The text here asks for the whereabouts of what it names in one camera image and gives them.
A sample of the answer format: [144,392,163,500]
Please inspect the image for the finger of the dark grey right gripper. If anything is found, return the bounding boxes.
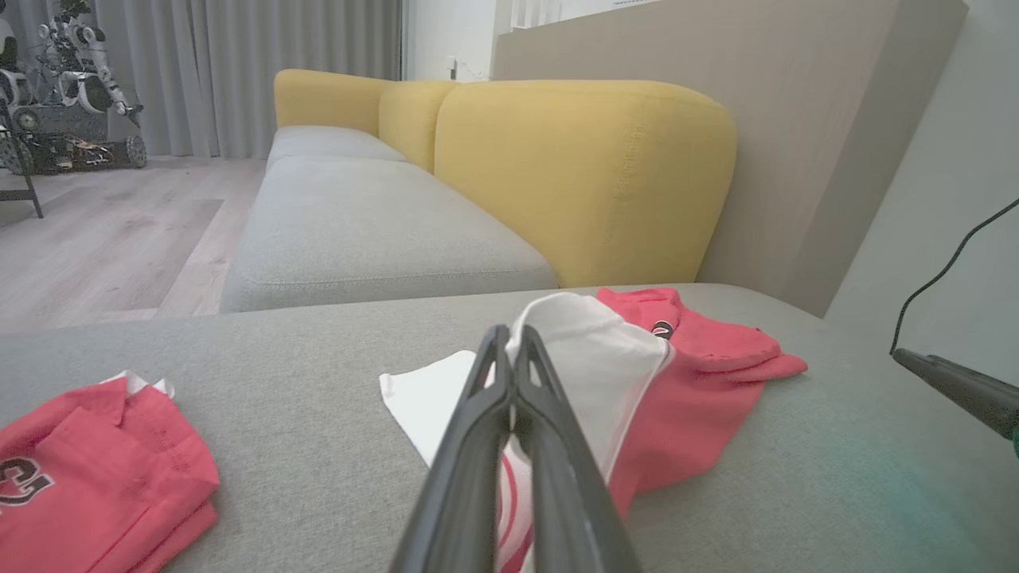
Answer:
[891,347,1019,442]

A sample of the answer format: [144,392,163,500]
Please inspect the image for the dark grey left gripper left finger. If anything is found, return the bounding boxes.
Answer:
[388,324,514,573]

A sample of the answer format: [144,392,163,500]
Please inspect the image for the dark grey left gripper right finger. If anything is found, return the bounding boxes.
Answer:
[512,324,642,573]

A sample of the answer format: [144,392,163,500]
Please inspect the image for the red shorts with 23 print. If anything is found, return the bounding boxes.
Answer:
[0,370,221,573]

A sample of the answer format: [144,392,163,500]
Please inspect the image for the large grey sofa ottoman seat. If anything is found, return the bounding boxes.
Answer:
[0,284,1019,573]

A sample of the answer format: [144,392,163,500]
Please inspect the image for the grey sofa seat cushion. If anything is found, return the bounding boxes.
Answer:
[221,155,558,314]
[267,125,408,170]

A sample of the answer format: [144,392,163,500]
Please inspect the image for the yellow sofa backrest cushion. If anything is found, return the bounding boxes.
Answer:
[275,69,396,138]
[378,80,463,174]
[434,80,737,289]

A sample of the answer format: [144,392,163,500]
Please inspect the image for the beige partition panel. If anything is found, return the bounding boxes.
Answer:
[491,0,970,318]

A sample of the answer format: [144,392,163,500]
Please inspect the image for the grey pleated curtain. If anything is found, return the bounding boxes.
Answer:
[16,0,404,160]

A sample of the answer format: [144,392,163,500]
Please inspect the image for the black metal stand leg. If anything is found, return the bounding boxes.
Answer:
[0,95,45,220]

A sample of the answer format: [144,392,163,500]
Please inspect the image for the white wheeled background robot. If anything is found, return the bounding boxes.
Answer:
[0,0,149,176]

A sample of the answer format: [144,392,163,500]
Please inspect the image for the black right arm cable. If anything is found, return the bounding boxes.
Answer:
[889,197,1019,356]

